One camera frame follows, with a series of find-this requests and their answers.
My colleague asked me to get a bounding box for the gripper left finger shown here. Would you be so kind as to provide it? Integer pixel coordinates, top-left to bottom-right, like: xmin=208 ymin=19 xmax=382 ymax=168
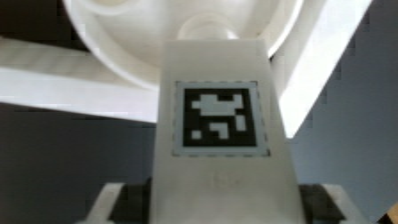
xmin=73 ymin=180 xmax=151 ymax=224

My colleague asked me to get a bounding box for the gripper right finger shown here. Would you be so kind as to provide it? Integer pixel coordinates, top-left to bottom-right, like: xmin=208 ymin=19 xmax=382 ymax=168
xmin=298 ymin=184 xmax=371 ymax=224

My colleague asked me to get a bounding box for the white wall bar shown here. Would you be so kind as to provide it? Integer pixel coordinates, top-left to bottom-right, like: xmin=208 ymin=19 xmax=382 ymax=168
xmin=272 ymin=0 xmax=373 ymax=138
xmin=0 ymin=37 xmax=158 ymax=123

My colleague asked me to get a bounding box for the white right wall bar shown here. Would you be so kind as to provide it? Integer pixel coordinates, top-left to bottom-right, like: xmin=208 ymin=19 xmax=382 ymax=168
xmin=272 ymin=0 xmax=373 ymax=138

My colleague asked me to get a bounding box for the white front wall bar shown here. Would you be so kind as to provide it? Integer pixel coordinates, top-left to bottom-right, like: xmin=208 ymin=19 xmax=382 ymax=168
xmin=0 ymin=37 xmax=158 ymax=123

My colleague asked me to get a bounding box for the white stool leg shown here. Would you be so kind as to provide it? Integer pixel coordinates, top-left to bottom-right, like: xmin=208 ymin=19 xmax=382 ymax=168
xmin=149 ymin=39 xmax=305 ymax=224

